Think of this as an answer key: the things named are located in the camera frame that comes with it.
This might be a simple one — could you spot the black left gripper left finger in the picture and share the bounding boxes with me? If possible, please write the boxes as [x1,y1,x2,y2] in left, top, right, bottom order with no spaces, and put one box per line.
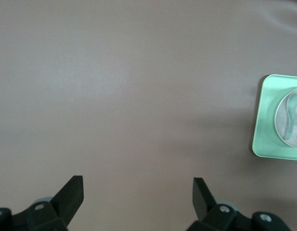
[0,175,85,231]

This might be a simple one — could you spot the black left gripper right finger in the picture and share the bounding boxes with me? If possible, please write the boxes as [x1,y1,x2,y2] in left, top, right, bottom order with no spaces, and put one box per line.
[186,177,291,231]

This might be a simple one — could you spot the round beige speckled plate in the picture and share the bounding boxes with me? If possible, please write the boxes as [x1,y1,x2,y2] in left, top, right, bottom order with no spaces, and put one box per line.
[274,87,297,149]

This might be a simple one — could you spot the mint green rectangular tray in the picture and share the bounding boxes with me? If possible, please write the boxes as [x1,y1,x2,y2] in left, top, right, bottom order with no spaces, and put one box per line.
[251,74,297,161]

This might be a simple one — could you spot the brown table cover mat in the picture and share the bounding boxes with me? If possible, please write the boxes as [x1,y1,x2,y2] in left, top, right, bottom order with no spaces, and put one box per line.
[0,0,297,231]

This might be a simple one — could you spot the grey-green plastic spoon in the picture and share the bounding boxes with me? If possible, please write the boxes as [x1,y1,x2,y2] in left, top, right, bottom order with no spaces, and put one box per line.
[284,93,297,141]

